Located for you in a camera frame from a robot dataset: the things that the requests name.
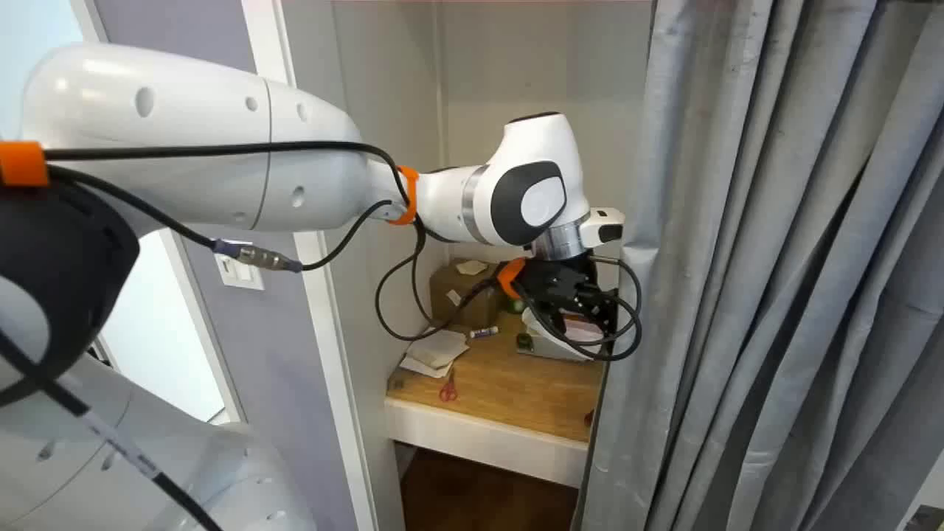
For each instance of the white paper pad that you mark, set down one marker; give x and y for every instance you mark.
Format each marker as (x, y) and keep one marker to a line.
(432, 352)

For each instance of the small marker pen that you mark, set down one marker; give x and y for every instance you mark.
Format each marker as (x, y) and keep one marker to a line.
(484, 332)

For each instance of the white light switch plate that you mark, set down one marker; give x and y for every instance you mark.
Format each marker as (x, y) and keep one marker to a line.
(241, 274)

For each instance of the wooden shelf with white edge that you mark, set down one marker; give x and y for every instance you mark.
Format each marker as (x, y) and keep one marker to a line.
(512, 386)

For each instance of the brown cardboard box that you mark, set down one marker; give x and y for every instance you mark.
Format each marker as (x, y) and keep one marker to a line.
(459, 290)

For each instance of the grey curtain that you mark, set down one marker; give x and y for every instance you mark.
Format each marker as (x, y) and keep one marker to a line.
(769, 295)

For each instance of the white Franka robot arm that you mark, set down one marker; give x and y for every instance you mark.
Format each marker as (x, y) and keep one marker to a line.
(195, 149)

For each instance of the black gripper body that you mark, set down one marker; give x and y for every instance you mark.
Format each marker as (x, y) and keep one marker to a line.
(562, 285)

